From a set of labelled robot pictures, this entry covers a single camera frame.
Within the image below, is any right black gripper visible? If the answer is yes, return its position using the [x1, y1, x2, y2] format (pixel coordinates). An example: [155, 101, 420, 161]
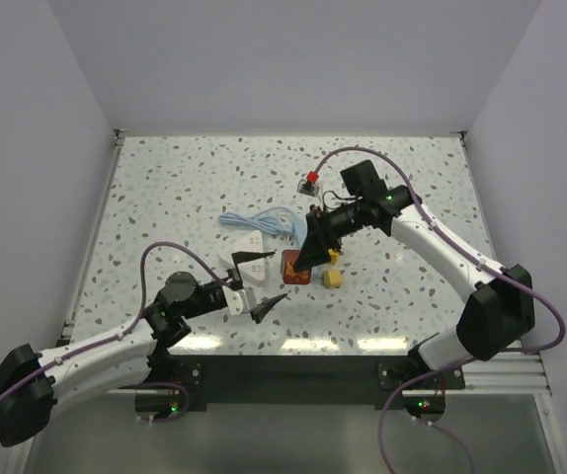
[294, 198, 365, 273]

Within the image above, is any yellow cube socket adapter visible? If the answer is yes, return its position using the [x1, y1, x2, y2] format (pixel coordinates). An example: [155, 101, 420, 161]
[328, 249, 341, 265]

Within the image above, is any white triangular power strip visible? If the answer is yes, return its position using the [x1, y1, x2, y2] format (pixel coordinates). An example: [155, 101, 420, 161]
[217, 231, 270, 288]

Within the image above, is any red square plug adapter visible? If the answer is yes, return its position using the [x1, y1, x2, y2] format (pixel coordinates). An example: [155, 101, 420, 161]
[279, 249, 313, 286]

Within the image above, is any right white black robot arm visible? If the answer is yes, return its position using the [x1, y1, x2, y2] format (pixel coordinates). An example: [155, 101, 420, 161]
[293, 160, 535, 388]

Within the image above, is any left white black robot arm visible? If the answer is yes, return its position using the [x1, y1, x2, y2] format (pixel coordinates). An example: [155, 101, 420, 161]
[0, 251, 282, 447]

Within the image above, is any small yellow plug adapter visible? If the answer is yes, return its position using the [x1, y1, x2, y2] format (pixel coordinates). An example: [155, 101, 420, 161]
[321, 270, 343, 289]

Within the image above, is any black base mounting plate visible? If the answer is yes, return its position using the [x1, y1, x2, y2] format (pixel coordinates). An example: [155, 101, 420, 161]
[114, 354, 466, 414]

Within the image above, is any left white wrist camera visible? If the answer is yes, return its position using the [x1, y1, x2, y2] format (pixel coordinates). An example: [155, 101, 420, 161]
[223, 287, 257, 316]

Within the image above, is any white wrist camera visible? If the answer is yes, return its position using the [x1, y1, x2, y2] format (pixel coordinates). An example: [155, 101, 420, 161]
[223, 287, 257, 316]
[296, 170, 320, 198]

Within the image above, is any light blue coiled cord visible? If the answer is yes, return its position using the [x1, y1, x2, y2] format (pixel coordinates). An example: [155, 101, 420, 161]
[217, 206, 300, 243]

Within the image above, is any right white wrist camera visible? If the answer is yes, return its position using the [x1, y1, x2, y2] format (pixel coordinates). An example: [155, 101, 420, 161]
[296, 170, 320, 198]

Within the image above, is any aluminium table frame rail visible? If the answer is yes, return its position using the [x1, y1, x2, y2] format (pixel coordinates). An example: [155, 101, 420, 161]
[463, 353, 550, 395]

